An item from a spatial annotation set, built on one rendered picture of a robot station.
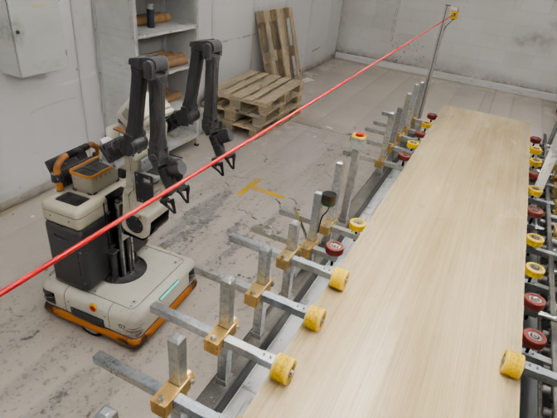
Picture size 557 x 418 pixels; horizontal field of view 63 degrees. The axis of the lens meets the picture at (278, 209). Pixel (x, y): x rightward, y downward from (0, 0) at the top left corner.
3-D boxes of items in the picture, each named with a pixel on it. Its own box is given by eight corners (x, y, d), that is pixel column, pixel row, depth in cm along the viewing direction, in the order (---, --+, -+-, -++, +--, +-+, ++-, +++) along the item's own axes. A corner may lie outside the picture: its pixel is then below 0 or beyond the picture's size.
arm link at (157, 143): (158, 55, 179) (140, 60, 170) (171, 57, 177) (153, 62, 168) (160, 155, 201) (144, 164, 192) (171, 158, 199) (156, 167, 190)
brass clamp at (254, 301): (242, 303, 164) (243, 292, 161) (260, 282, 174) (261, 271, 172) (257, 309, 162) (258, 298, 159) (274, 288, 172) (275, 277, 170)
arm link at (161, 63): (142, 45, 179) (125, 48, 171) (171, 56, 176) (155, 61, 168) (133, 144, 204) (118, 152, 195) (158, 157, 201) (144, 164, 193)
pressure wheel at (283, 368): (274, 355, 135) (283, 349, 143) (266, 381, 135) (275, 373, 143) (293, 363, 133) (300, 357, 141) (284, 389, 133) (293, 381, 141)
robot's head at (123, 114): (112, 114, 209) (128, 95, 200) (141, 103, 226) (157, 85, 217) (133, 139, 211) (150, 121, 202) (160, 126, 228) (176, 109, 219)
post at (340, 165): (322, 244, 240) (336, 161, 215) (324, 240, 243) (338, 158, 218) (328, 246, 239) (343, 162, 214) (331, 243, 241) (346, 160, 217)
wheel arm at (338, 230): (278, 215, 240) (278, 208, 237) (281, 212, 242) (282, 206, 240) (357, 242, 225) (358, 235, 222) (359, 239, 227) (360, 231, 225)
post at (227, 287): (216, 383, 161) (220, 278, 137) (221, 376, 164) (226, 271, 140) (225, 388, 160) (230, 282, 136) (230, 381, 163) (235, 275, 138)
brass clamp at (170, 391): (148, 410, 124) (147, 398, 122) (179, 375, 135) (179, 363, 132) (167, 420, 122) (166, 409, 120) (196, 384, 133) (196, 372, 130)
